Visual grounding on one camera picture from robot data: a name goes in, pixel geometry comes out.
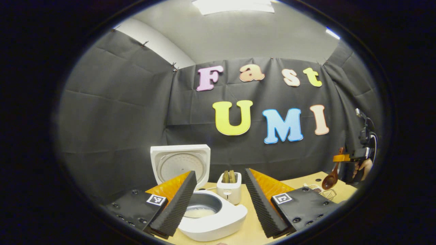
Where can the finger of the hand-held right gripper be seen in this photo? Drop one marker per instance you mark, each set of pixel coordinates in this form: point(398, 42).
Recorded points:
point(341, 158)

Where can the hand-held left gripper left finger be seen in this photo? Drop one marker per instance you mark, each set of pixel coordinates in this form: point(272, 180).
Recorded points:
point(177, 207)

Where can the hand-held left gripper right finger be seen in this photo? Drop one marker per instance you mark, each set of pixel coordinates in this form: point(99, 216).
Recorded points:
point(264, 207)

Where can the white rice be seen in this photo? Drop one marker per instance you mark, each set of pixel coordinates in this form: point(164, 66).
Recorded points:
point(201, 213)

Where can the brown wooden spoon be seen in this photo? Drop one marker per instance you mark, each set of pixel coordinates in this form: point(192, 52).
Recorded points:
point(329, 182)

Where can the white rice cooker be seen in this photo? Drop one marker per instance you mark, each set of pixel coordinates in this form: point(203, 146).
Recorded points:
point(221, 221)

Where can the white toaster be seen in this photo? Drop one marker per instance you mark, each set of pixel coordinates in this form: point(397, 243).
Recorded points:
point(229, 192)

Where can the brown bread slice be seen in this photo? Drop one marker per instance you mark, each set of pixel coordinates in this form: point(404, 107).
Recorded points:
point(232, 177)
point(225, 177)

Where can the small ceiling light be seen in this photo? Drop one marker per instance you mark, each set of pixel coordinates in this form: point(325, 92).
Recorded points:
point(332, 33)

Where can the ceiling light panel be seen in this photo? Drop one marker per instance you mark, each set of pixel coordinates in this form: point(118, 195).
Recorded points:
point(233, 6)

